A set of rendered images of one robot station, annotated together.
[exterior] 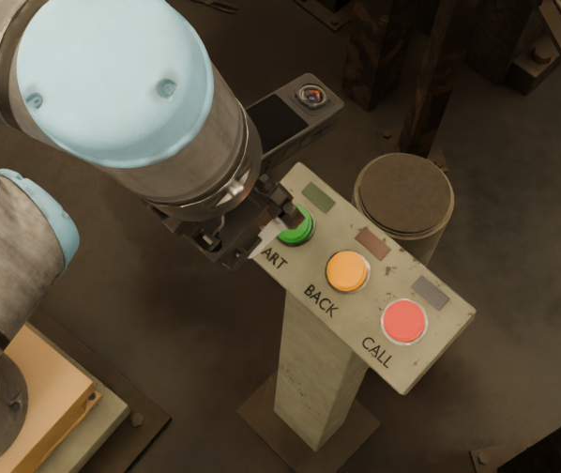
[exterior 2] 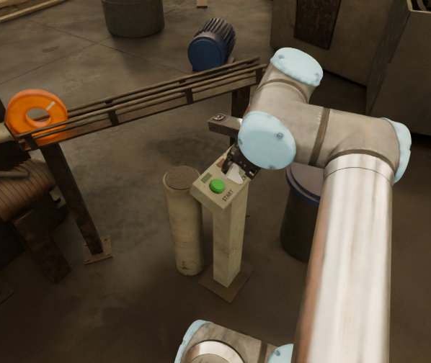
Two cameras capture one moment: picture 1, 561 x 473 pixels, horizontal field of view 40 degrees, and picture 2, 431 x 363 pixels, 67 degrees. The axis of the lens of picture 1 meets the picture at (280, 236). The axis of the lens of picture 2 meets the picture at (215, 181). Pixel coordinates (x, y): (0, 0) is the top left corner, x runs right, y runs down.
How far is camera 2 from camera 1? 75 cm
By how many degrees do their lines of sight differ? 53
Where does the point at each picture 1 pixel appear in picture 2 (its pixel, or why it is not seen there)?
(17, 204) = (200, 337)
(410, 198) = (184, 175)
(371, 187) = (181, 186)
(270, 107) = (228, 123)
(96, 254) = not seen: outside the picture
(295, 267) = (232, 186)
